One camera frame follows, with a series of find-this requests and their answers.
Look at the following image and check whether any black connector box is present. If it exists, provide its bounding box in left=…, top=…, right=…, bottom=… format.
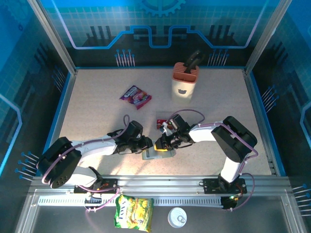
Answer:
left=84, top=194, right=103, bottom=213
left=221, top=195, right=240, bottom=211

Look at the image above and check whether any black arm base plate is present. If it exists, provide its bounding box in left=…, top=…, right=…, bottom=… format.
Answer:
left=203, top=178, right=248, bottom=194
left=74, top=178, right=120, bottom=194

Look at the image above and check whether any white tin can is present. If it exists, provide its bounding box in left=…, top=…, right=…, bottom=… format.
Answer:
left=167, top=207, right=188, bottom=228

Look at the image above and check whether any grey metal shelf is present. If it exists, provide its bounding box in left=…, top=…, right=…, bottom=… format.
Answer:
left=30, top=205, right=292, bottom=233

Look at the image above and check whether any yellow green snack bag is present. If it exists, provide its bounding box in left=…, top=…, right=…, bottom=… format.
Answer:
left=114, top=194, right=155, bottom=233

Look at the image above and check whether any cream orange knife block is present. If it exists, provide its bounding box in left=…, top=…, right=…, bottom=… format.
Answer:
left=171, top=62, right=200, bottom=104

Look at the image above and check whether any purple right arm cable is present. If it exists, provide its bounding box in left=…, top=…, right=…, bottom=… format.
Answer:
left=167, top=109, right=259, bottom=212

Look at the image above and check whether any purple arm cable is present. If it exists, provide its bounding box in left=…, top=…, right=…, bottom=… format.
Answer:
left=36, top=113, right=121, bottom=214
left=167, top=109, right=259, bottom=212

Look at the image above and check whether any aluminium frame post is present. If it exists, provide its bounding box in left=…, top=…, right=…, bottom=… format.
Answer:
left=14, top=191, right=39, bottom=233
left=244, top=0, right=292, bottom=73
left=26, top=0, right=78, bottom=75
left=281, top=191, right=307, bottom=233

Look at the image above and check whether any aluminium mounting rail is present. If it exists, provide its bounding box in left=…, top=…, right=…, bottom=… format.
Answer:
left=30, top=174, right=292, bottom=195

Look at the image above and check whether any blue table edge rail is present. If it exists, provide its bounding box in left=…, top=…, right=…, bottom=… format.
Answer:
left=75, top=66, right=246, bottom=71

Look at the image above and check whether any purple candy bag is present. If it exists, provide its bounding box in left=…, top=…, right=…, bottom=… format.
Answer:
left=119, top=84, right=153, bottom=110

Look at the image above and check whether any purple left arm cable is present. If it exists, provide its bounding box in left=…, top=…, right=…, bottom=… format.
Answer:
left=36, top=113, right=121, bottom=214

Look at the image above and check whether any white slotted cable duct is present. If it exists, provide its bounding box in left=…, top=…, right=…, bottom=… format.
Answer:
left=38, top=196, right=224, bottom=207

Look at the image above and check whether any red battery pack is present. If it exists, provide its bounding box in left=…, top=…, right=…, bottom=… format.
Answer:
left=155, top=111, right=182, bottom=132

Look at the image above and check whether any black handled knife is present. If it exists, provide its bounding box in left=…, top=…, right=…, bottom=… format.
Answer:
left=183, top=50, right=202, bottom=73
left=190, top=54, right=207, bottom=73

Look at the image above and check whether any aluminium table side rail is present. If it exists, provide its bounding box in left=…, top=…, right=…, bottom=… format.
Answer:
left=243, top=68, right=287, bottom=177
left=36, top=68, right=78, bottom=177

